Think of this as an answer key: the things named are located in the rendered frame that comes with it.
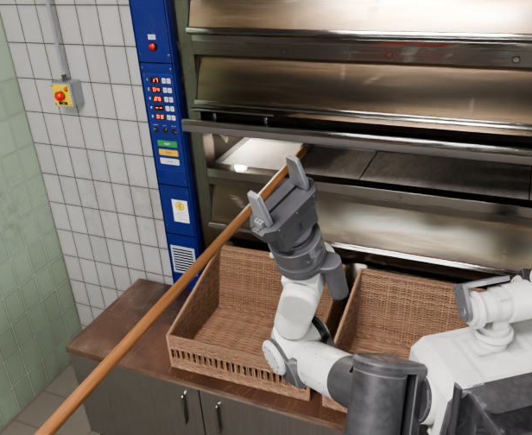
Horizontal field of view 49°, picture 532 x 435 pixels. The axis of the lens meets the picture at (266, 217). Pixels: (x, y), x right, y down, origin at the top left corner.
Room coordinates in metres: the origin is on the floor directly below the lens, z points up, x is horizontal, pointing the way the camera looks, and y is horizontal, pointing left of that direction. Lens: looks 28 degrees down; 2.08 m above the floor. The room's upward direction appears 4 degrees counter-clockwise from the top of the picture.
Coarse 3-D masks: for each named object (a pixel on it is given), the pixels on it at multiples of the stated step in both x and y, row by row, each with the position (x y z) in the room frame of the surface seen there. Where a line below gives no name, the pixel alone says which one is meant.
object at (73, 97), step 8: (56, 80) 2.40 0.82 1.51; (72, 80) 2.38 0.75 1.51; (56, 88) 2.36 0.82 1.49; (72, 88) 2.34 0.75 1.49; (80, 88) 2.39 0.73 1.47; (72, 96) 2.34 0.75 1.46; (80, 96) 2.38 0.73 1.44; (56, 104) 2.37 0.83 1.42; (64, 104) 2.35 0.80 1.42; (72, 104) 2.33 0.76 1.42
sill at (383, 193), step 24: (216, 168) 2.15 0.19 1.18; (240, 168) 2.13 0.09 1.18; (264, 168) 2.12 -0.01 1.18; (336, 192) 1.93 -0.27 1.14; (360, 192) 1.89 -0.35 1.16; (384, 192) 1.86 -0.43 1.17; (408, 192) 1.82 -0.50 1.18; (432, 192) 1.81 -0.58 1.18; (456, 192) 1.79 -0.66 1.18; (528, 216) 1.65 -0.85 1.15
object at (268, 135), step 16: (192, 128) 2.01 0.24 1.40; (208, 128) 1.98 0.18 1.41; (304, 128) 1.95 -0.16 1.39; (320, 128) 1.95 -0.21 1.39; (336, 128) 1.95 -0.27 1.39; (352, 128) 1.95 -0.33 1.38; (320, 144) 1.80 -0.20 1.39; (336, 144) 1.78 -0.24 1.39; (352, 144) 1.75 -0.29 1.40; (368, 144) 1.73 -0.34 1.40; (384, 144) 1.71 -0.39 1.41; (400, 144) 1.70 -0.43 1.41; (496, 144) 1.69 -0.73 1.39; (512, 144) 1.69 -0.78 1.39; (528, 144) 1.69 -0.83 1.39; (480, 160) 1.59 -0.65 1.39; (496, 160) 1.57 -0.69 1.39; (512, 160) 1.55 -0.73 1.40; (528, 160) 1.53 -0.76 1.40
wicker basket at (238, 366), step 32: (224, 256) 2.08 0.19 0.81; (256, 256) 2.03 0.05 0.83; (224, 288) 2.05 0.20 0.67; (256, 288) 1.99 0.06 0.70; (192, 320) 1.84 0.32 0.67; (224, 320) 1.94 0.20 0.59; (256, 320) 1.92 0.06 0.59; (192, 352) 1.65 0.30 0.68; (224, 352) 1.59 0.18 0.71; (256, 352) 1.72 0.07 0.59; (256, 384) 1.54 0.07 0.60; (288, 384) 1.50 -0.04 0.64
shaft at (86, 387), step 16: (240, 224) 1.65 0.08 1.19; (224, 240) 1.54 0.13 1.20; (208, 256) 1.45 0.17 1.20; (192, 272) 1.37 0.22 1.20; (176, 288) 1.29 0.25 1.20; (160, 304) 1.23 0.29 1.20; (144, 320) 1.16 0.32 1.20; (128, 336) 1.11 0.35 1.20; (112, 352) 1.05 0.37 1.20; (96, 368) 1.00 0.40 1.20; (112, 368) 1.02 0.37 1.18; (80, 384) 0.96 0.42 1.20; (96, 384) 0.97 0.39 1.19; (80, 400) 0.92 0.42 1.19; (64, 416) 0.87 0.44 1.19; (48, 432) 0.83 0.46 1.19
